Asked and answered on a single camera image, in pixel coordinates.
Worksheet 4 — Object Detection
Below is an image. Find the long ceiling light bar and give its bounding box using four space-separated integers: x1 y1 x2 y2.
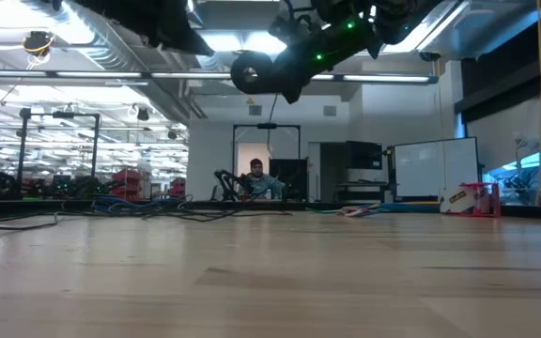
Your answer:
0 69 440 86

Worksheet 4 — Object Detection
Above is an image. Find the hanging yellow cord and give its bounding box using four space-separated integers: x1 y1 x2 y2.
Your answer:
534 0 541 207

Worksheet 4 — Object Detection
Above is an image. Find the white whiteboard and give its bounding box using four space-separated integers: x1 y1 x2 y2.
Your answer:
394 136 481 198

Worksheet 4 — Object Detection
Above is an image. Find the black equipment cart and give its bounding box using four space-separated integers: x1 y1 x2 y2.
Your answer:
335 139 393 203

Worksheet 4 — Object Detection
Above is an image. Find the colourful cable bundle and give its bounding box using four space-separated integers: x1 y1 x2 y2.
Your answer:
354 200 441 212

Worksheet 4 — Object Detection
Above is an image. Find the green cable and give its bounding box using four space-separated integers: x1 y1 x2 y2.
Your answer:
305 206 347 218

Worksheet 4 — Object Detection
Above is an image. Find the red tape dispenser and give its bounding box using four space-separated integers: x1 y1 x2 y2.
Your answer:
439 182 502 218

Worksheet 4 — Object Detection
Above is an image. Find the black plastic spool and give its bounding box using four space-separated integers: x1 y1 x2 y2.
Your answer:
229 50 276 95

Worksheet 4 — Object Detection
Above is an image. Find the black gantry frame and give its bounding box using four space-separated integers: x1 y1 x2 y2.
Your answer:
14 106 102 196
230 122 302 203

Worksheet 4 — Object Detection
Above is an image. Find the ceiling cord reel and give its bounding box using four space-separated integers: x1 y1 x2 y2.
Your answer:
21 30 56 60

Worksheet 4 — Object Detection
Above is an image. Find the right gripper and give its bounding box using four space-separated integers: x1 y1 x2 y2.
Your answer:
269 0 385 105

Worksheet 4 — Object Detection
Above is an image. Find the red cable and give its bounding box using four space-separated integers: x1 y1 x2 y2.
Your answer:
338 204 379 218

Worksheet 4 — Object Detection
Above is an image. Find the person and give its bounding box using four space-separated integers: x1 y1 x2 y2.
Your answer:
240 158 287 201

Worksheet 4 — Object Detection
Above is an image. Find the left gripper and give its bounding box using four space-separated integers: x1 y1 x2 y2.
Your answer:
72 0 216 58

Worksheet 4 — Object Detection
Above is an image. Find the silver ventilation duct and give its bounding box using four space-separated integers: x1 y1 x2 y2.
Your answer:
19 0 209 121

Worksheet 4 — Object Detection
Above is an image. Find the thin blue data cable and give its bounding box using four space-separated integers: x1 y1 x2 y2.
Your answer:
89 195 192 215

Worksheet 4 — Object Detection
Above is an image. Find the long black cord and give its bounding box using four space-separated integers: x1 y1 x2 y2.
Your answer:
0 92 294 232

